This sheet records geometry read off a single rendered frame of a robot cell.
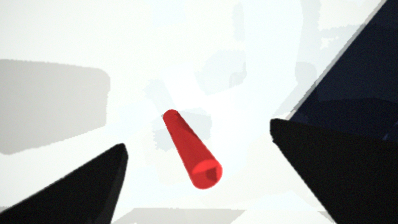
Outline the red peg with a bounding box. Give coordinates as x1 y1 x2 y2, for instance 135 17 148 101
163 109 223 189

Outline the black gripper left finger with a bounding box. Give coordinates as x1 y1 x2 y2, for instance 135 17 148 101
0 143 129 224

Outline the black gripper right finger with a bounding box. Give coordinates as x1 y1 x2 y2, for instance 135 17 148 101
269 118 398 224

